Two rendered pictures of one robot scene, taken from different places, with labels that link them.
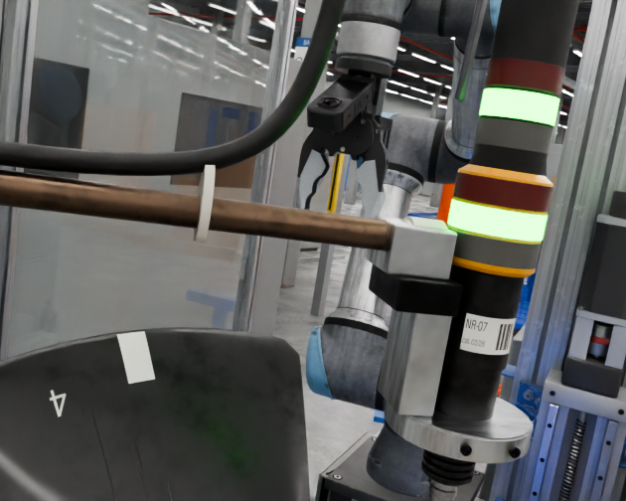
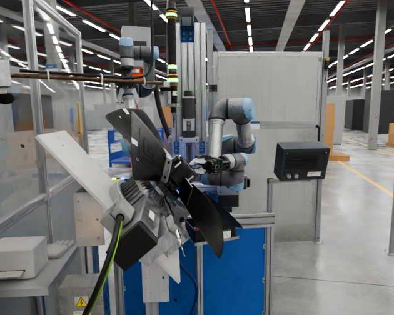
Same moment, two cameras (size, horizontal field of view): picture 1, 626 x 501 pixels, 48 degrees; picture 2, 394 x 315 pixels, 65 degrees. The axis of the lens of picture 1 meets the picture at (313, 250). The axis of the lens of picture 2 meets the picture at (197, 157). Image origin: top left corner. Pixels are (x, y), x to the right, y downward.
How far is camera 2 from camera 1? 0.95 m
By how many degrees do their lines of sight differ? 24
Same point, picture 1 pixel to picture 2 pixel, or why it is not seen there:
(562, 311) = (179, 122)
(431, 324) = (169, 92)
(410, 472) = not seen: hidden behind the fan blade
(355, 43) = (125, 62)
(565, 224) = not seen: hidden behind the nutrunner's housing
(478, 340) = (174, 94)
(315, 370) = (124, 147)
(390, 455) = not seen: hidden behind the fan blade
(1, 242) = (40, 124)
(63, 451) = (123, 122)
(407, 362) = (167, 97)
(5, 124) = (37, 93)
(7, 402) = (114, 116)
